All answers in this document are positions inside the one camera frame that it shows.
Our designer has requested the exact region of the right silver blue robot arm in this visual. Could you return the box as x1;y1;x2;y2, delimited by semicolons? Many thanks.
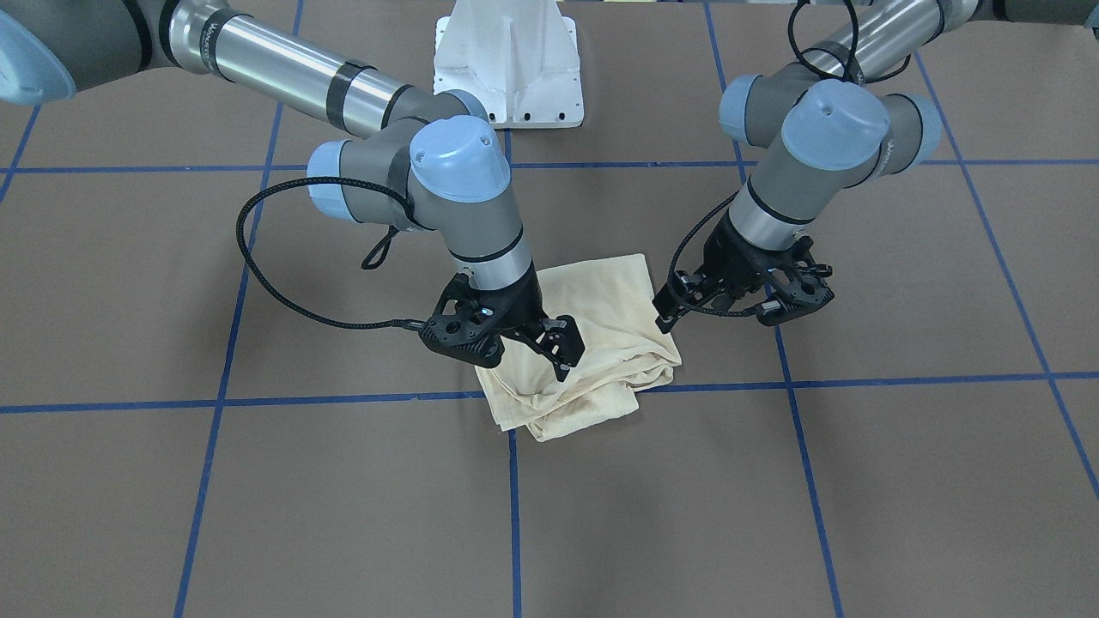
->
3;1;585;382

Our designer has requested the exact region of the white pedestal column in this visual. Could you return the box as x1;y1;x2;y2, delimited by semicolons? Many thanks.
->
432;1;586;130

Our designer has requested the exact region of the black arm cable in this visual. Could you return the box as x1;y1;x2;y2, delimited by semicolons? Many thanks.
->
235;176;426;332

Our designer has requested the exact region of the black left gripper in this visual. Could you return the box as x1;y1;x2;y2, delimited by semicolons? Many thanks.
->
653;211;835;334

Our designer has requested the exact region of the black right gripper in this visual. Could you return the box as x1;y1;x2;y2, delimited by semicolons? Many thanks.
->
419;267;586;383

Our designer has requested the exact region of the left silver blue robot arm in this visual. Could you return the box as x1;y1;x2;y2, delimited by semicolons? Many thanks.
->
654;1;1096;333

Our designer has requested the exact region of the cream yellow graphic shirt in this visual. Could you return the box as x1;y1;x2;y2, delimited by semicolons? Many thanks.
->
476;253;682;442

